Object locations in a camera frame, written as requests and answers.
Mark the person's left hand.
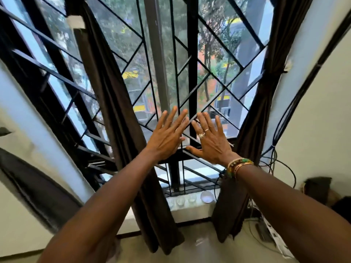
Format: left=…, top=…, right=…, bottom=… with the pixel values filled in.
left=145, top=106, right=190, bottom=163

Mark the green beaded bracelet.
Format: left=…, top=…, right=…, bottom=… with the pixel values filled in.
left=226, top=159, right=252, bottom=178

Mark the dark curtain tie strap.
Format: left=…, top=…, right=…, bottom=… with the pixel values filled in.
left=260, top=67, right=287, bottom=80

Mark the grey curtain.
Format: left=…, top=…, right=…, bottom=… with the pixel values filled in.
left=0, top=147, right=84, bottom=235

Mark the person's left forearm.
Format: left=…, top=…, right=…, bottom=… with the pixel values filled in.
left=37, top=150, right=162, bottom=263

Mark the orange brick building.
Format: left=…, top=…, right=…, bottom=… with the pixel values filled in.
left=142, top=43, right=239, bottom=113

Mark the person's right hand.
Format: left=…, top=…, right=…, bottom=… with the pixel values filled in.
left=185, top=111, right=242, bottom=167

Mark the person's right forearm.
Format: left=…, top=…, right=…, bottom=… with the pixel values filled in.
left=237, top=164, right=351, bottom=263

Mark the bundle of grey cables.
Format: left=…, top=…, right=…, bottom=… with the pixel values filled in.
left=214, top=16, right=351, bottom=260

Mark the dark brown curtain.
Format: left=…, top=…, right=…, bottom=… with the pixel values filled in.
left=211, top=0, right=314, bottom=244
left=64, top=0, right=186, bottom=255

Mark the white bowl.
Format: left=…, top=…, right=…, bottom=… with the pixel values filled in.
left=200, top=190, right=215, bottom=203

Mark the grey outdoor building wall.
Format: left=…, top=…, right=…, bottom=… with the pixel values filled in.
left=229, top=0, right=275, bottom=129

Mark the orange woven patterned bracelet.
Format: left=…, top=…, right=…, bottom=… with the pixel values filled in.
left=233, top=161, right=255, bottom=178

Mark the black wall-mounted box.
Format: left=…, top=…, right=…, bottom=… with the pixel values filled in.
left=303, top=176, right=333, bottom=206

